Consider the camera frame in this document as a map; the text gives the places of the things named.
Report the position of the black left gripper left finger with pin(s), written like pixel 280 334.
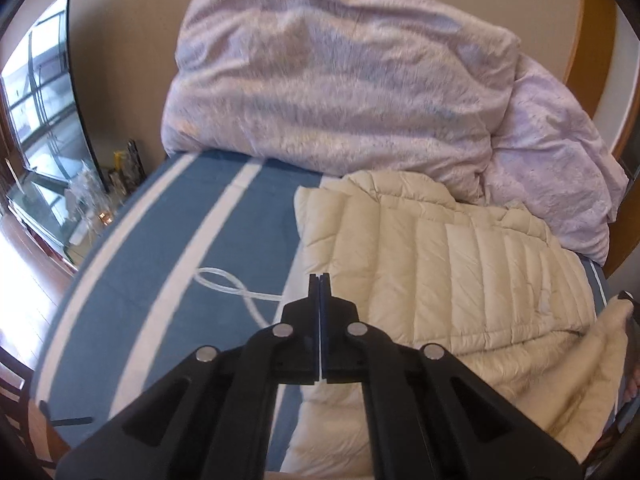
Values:
pixel 210 417

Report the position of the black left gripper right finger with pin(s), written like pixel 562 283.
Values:
pixel 428 415

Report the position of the beige puffer down jacket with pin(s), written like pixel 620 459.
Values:
pixel 491 285

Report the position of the blue white striped bed sheet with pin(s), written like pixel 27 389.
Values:
pixel 206 254

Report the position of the dark wooden chair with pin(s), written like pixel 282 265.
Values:
pixel 16 444

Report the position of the glass tv stand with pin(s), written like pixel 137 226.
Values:
pixel 40 204

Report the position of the large lilac floral pillow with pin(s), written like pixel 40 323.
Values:
pixel 338 86

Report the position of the flat screen television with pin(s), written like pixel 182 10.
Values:
pixel 39 96

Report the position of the wooden door frame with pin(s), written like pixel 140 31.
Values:
pixel 603 72

